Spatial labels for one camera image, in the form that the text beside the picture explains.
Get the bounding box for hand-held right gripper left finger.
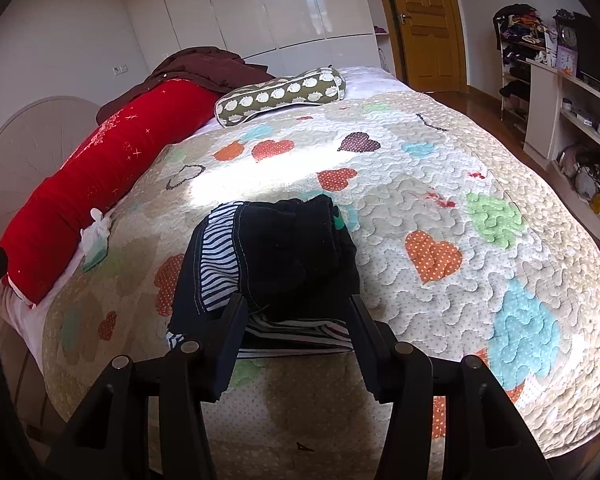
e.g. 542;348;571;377
45;292;248;480

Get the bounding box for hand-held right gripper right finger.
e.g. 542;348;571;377
346;294;556;480

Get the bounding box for navy pants with striped lining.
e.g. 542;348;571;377
166;194;361;358

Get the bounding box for white glove with mint cuff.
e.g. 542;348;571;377
80;207;112;273

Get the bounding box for beige bed base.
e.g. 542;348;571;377
0;305;76;456

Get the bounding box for red bolster pillow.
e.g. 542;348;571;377
0;79;221;306

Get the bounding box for white round headboard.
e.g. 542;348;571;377
0;96;101;246

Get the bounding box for heart patterned quilt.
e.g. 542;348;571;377
42;91;600;480

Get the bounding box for green patterned bolster pillow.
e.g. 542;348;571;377
215;67;347;128

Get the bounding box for maroon blanket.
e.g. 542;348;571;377
96;47;276;126

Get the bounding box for white shelf cabinet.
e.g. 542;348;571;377
522;57;600;241

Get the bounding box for shelf rack with clothes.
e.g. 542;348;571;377
492;4;556;133

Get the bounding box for wooden door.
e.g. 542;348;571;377
382;0;468;93

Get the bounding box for glossy white wardrobe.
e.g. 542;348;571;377
125;0;396;78

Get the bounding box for black television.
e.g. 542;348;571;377
572;10;600;92

